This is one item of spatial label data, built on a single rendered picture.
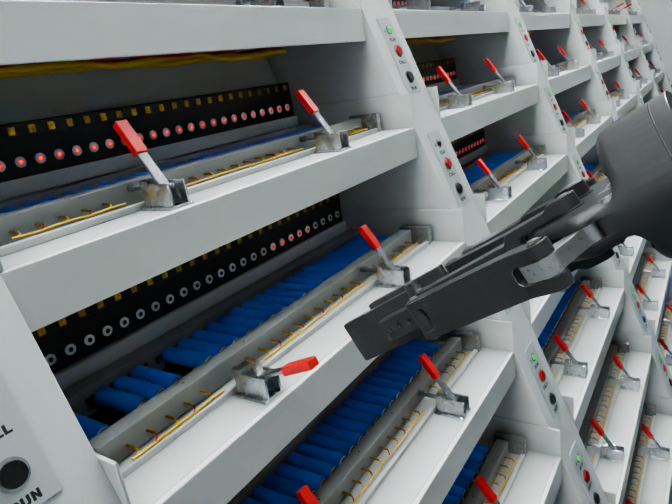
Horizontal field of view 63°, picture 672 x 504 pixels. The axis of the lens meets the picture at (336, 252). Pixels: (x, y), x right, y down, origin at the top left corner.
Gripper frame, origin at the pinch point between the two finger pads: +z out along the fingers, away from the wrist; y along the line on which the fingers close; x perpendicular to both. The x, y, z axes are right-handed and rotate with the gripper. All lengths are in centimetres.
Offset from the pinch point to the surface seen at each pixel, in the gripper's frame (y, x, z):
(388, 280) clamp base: 25.8, 0.2, 18.6
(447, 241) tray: 44.4, -0.8, 18.8
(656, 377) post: 115, -65, 29
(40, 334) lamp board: -9.2, 14.8, 29.2
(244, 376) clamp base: -0.8, 1.5, 18.2
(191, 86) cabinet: 26, 38, 30
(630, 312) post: 115, -46, 25
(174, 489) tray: -12.1, -1.9, 16.8
